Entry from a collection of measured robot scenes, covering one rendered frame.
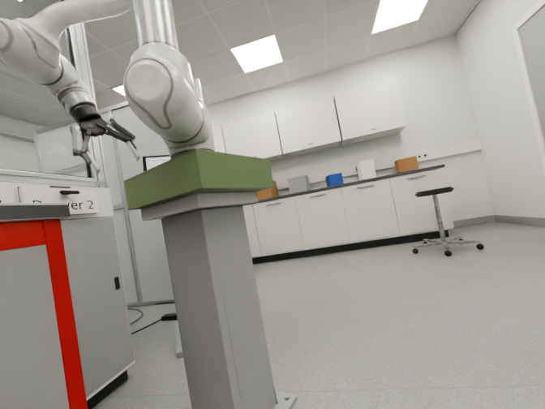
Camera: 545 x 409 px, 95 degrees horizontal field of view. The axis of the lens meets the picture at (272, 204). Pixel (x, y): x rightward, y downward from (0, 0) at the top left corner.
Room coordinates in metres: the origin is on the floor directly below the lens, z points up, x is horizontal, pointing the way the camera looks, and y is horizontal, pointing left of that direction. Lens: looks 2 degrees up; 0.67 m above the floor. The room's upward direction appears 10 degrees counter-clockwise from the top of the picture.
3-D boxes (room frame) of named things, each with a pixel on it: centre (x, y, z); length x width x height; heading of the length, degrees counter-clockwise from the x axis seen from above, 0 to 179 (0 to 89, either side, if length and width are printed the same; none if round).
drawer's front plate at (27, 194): (1.04, 0.86, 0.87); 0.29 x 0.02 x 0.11; 165
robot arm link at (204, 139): (0.86, 0.24, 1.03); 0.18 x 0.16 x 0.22; 2
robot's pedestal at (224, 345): (0.87, 0.24, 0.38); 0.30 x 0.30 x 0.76; 58
